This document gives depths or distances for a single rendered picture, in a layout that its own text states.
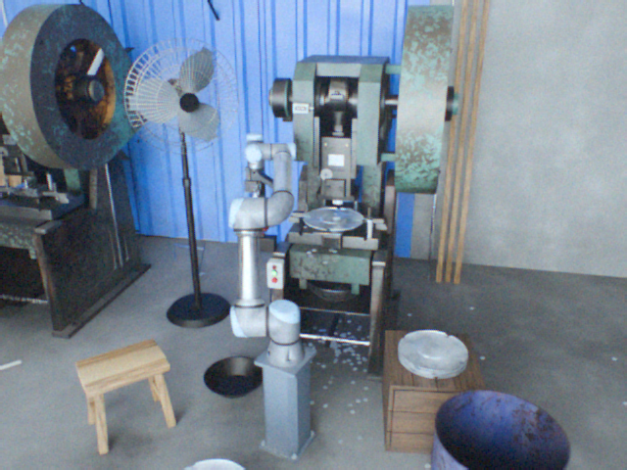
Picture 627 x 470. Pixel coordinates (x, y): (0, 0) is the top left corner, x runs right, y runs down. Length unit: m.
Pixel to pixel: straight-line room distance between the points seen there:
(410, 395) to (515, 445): 0.42
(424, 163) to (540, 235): 1.94
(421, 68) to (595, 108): 1.88
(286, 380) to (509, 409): 0.83
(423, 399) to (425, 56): 1.34
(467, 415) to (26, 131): 2.27
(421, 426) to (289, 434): 0.54
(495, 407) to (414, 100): 1.18
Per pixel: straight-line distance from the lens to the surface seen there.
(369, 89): 2.49
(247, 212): 2.09
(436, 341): 2.52
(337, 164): 2.63
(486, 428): 2.24
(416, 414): 2.40
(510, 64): 3.78
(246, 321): 2.13
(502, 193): 3.96
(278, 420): 2.38
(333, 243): 2.67
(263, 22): 3.86
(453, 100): 2.56
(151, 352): 2.58
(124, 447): 2.65
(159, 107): 2.87
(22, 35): 2.93
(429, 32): 2.32
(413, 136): 2.23
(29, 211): 3.41
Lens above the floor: 1.78
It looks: 23 degrees down
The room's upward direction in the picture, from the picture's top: straight up
